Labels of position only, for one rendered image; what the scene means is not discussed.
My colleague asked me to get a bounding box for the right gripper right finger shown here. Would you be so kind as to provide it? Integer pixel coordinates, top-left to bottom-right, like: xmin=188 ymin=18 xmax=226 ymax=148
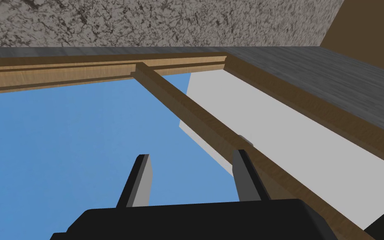
xmin=232 ymin=149 xmax=272 ymax=203

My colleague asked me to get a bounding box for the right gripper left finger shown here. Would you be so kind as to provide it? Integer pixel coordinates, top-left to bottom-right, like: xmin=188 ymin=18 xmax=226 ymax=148
xmin=115 ymin=154 xmax=154 ymax=209

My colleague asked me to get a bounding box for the wooden framed window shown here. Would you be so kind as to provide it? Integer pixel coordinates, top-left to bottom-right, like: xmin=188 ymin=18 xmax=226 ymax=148
xmin=0 ymin=51 xmax=384 ymax=240

